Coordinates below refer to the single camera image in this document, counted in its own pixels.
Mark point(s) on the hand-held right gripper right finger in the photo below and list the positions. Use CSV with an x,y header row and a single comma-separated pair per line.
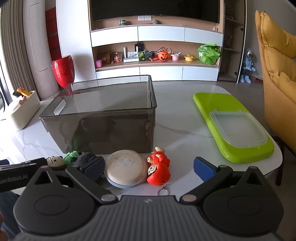
x,y
203,169

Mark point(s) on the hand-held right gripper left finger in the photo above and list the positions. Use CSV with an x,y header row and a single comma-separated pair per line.
x,y
93,168

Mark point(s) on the dark grey plush toy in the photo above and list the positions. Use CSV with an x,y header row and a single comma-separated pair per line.
x,y
84,158

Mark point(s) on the grey transparent storage bin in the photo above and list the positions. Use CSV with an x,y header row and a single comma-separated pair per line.
x,y
104,129

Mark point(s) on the green lid with clear window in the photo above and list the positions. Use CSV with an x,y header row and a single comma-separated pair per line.
x,y
208,104

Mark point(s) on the green crochet toy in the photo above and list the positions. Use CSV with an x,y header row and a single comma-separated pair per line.
x,y
70,156

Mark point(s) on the round beige blue-rimmed dish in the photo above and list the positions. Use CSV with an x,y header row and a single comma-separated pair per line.
x,y
124,166

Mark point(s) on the beige crochet bear toy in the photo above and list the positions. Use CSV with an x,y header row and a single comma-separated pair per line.
x,y
55,162

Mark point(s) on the cream storage box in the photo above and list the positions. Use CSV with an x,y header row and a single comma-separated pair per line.
x,y
25,111

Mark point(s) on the yellow toy car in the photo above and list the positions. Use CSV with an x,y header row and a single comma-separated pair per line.
x,y
22,92

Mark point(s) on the red vase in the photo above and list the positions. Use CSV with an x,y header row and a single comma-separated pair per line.
x,y
63,71

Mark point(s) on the pink cup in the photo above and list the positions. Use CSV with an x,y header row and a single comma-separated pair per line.
x,y
99,63

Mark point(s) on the yellow toy pot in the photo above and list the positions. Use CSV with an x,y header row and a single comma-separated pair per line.
x,y
189,58

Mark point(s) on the blue astronaut figure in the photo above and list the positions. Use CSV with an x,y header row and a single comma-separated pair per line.
x,y
248,66

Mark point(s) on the pink glass jar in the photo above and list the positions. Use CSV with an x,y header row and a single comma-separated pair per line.
x,y
118,58

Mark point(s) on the green plastic bag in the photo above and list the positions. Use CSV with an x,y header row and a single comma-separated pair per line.
x,y
208,54

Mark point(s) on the white router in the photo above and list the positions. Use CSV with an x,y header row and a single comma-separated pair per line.
x,y
130,59

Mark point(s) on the pink toy pot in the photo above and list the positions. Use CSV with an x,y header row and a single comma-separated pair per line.
x,y
175,57

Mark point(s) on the orange pumpkin bucket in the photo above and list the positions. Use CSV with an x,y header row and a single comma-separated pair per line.
x,y
163,56

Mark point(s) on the green toy truck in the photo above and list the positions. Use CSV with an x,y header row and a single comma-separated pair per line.
x,y
145,56

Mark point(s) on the yellow armchair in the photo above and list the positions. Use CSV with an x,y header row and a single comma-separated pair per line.
x,y
279,69

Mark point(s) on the dark glass display cabinet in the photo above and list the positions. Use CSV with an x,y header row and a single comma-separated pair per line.
x,y
232,46

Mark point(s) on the black power adapter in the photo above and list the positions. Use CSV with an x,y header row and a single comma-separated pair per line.
x,y
139,47

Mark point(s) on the beige curtain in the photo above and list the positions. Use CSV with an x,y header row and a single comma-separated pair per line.
x,y
11,46

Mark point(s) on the white standing air conditioner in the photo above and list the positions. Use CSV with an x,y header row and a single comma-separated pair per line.
x,y
39,46

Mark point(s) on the white and wood television cabinet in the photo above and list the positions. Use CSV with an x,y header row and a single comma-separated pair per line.
x,y
159,32

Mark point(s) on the black television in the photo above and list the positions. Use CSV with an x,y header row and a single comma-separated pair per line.
x,y
150,7

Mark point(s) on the white wall switches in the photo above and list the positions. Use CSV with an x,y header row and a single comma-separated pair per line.
x,y
144,18

